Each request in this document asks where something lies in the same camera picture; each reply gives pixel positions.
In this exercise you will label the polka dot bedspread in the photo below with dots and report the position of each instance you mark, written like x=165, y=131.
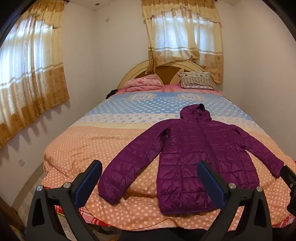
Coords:
x=92, y=139

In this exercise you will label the white wall socket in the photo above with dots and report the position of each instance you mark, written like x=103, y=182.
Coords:
x=21, y=162

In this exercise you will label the wide beige floral curtain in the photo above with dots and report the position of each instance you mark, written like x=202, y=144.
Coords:
x=30, y=76

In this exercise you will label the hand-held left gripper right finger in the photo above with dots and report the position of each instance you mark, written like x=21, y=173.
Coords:
x=212, y=184

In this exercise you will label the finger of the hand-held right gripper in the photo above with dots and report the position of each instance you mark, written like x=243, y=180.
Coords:
x=288, y=175

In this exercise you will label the pink folded blanket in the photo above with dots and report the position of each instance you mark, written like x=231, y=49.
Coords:
x=144, y=83

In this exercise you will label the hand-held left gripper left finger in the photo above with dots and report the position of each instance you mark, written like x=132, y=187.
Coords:
x=87, y=179

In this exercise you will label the dark cloth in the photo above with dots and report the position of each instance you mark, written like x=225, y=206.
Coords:
x=111, y=93

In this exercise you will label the brown wooden furniture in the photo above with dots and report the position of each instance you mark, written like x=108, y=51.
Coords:
x=9, y=215

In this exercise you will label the striped patterned pillow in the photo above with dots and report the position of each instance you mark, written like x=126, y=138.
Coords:
x=196, y=80

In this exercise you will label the cream wooden headboard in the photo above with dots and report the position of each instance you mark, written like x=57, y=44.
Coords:
x=166, y=71

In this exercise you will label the purple hooded puffer jacket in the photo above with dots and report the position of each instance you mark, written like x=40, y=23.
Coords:
x=185, y=153

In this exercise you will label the beige floral curtain with valance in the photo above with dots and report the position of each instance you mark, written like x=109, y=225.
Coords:
x=180, y=34

